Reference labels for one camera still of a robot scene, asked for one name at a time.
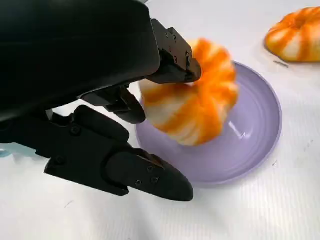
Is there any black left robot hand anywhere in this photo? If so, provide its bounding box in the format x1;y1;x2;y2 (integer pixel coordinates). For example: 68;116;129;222
0;0;202;203

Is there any orange and white bread roll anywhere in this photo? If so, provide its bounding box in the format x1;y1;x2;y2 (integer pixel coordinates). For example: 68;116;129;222
138;37;241;147
264;6;320;63

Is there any lilac plate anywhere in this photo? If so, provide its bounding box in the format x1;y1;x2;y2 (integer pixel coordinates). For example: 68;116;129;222
134;61;283;190

